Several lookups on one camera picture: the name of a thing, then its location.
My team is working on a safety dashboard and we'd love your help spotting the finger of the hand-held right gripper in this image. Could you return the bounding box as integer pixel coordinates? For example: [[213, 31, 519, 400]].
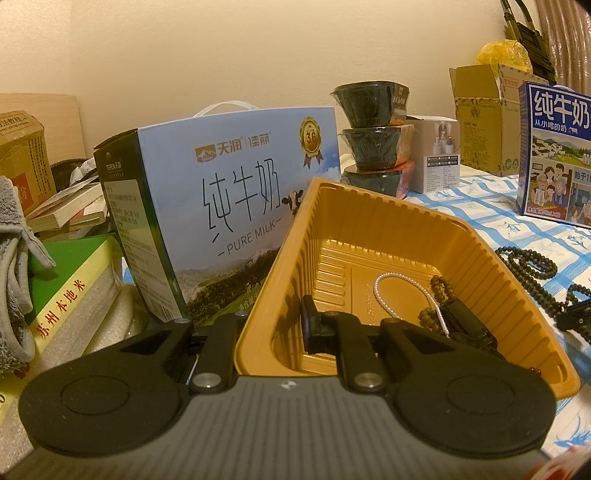
[[555, 300, 591, 346]]

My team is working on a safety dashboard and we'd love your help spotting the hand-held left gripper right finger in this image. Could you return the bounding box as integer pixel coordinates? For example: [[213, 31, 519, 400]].
[[300, 295, 456, 398]]

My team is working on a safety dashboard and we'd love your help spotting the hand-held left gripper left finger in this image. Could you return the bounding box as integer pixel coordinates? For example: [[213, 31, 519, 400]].
[[121, 314, 250, 394]]

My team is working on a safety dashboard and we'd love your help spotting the dark bead necklace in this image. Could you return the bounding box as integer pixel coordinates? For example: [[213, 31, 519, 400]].
[[495, 246, 591, 319]]

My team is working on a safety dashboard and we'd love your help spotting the white pearl necklace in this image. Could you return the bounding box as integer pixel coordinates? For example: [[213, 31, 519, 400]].
[[373, 272, 451, 340]]

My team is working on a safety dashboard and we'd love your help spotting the black jewelry piece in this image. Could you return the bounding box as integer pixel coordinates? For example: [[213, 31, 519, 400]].
[[443, 299, 498, 356]]

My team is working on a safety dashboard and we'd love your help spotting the golden plastic tray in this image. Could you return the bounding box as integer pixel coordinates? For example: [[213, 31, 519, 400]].
[[233, 176, 580, 398]]

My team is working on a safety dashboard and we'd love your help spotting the brown bead bracelet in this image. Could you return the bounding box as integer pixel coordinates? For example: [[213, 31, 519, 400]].
[[418, 274, 458, 335]]

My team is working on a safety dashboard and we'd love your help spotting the blue checked tablecloth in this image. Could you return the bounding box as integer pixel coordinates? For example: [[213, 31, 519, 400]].
[[406, 164, 591, 480]]

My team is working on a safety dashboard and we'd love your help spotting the black plastic bowl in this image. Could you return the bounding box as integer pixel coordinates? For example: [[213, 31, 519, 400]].
[[330, 80, 411, 129], [342, 159, 415, 199], [338, 124, 415, 171]]

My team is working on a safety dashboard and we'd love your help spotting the dark blue milk carton box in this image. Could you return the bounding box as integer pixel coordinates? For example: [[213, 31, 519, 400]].
[[516, 82, 591, 227]]

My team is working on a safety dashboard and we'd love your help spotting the light blue milk carton box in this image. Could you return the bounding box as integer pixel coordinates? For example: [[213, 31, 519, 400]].
[[93, 102, 340, 324]]

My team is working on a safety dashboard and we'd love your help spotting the green rice bag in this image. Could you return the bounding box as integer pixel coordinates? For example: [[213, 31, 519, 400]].
[[28, 235, 123, 344]]

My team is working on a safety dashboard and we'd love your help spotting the small white product box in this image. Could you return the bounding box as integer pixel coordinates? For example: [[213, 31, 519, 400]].
[[406, 115, 461, 195]]

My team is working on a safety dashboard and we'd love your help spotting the stack of books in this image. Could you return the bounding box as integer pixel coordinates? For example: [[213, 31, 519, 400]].
[[25, 178, 109, 232]]

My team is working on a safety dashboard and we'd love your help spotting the yellow printed package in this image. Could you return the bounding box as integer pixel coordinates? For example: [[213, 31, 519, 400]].
[[0, 369, 28, 422]]

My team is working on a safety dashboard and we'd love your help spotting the open brown cardboard box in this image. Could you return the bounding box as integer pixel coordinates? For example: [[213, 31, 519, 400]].
[[449, 64, 539, 177]]

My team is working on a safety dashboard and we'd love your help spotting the grey towel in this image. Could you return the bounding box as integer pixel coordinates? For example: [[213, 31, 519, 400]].
[[0, 175, 56, 372]]

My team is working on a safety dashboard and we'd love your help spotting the dark bag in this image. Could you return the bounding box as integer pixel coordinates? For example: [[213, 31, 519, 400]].
[[50, 158, 100, 185]]

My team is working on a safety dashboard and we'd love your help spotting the wooden headboard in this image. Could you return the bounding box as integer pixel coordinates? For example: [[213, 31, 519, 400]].
[[0, 93, 86, 162]]

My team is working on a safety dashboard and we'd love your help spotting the yellow plastic bag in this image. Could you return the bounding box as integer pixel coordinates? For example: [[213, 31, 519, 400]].
[[476, 41, 532, 70]]

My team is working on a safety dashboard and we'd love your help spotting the taped brown cardboard box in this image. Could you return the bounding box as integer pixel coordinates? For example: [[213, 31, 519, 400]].
[[0, 111, 57, 201]]

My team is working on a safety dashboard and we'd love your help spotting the beige pleated curtain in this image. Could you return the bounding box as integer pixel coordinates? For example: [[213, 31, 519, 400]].
[[531, 0, 591, 88]]

